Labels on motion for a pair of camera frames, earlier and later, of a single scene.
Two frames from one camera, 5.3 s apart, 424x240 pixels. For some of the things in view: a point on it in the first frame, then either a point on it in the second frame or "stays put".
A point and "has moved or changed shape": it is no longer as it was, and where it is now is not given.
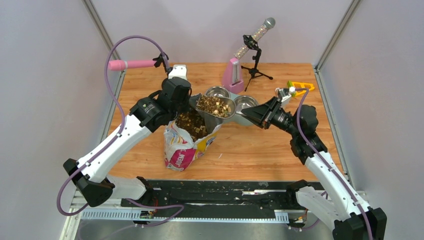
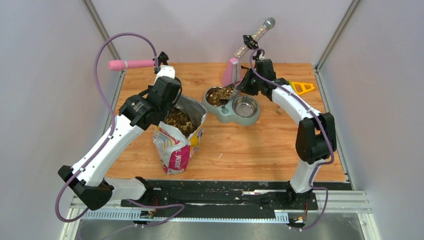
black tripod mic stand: x=251 y=44 stays put
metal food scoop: x=216 y=107 → x=221 y=96
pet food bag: x=187 y=137 has moved or changed shape
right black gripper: x=263 y=114 → x=245 y=87
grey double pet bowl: x=239 y=118 stays put
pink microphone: x=120 y=65 stays put
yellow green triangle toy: x=299 y=85 stays put
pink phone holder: x=232 y=77 stays put
